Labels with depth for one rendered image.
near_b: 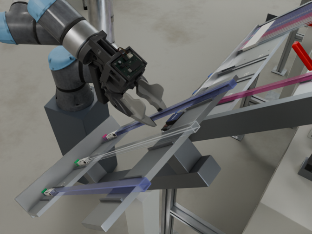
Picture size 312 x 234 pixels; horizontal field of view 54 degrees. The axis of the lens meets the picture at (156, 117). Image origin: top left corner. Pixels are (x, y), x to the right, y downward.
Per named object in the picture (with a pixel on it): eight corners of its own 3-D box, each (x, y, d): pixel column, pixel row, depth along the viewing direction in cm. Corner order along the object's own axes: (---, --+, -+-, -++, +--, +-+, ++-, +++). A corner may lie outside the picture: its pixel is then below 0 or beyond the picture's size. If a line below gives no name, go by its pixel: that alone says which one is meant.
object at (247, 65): (178, 133, 93) (173, 124, 92) (263, 33, 129) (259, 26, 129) (227, 123, 78) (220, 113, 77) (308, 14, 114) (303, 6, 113)
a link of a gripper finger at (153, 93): (175, 105, 63) (139, 78, 62) (165, 116, 68) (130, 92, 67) (182, 94, 65) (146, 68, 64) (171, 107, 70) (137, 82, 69)
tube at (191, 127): (77, 166, 83) (74, 163, 83) (81, 163, 84) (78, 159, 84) (195, 133, 41) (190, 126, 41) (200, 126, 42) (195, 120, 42)
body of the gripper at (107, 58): (126, 85, 59) (81, 42, 59) (115, 105, 66) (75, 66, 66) (151, 64, 63) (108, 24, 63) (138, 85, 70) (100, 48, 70)
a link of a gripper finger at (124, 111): (126, 117, 63) (100, 84, 64) (124, 120, 64) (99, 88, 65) (143, 107, 65) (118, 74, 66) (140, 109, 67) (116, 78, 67)
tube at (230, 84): (105, 140, 89) (102, 137, 89) (108, 137, 90) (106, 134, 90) (233, 88, 47) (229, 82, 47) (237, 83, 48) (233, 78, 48)
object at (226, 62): (181, 139, 95) (167, 121, 93) (263, 39, 131) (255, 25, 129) (183, 139, 94) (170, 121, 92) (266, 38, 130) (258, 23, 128)
